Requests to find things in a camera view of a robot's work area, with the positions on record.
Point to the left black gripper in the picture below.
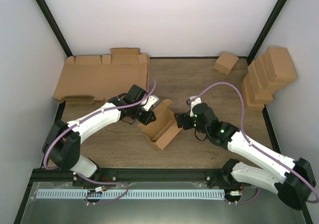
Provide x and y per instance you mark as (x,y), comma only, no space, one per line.
(146,120)

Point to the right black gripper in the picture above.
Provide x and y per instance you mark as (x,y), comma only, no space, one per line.
(183,118)

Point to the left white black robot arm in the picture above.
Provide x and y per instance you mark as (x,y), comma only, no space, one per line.
(64,140)

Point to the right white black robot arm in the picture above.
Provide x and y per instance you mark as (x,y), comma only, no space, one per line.
(291,180)

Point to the lowest stacked folded cardboard box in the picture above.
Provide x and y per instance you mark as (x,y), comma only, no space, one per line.
(247,96)

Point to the small folded cardboard box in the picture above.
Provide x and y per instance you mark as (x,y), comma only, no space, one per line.
(225,62)

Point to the stack of flat cardboard sheets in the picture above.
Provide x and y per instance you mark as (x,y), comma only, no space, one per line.
(89,79)

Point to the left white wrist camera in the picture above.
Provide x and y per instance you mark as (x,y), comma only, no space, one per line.
(150,103)

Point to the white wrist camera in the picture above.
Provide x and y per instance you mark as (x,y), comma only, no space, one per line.
(150,103)
(192,102)

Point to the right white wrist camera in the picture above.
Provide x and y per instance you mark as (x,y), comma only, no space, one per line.
(192,102)

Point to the black aluminium frame rail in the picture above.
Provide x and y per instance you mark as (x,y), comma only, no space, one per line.
(127,175)

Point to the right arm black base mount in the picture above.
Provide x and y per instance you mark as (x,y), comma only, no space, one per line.
(222,177)

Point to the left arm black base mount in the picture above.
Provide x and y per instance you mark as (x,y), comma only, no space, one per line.
(99,178)

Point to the light blue slotted cable duct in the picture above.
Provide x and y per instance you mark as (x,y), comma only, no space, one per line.
(132,194)

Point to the right black frame post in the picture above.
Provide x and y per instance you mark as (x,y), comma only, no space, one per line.
(279,5)

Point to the black frame post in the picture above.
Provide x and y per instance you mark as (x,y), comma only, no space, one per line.
(279,5)
(54,26)

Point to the left black frame post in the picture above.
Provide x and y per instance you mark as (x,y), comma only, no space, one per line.
(54,26)

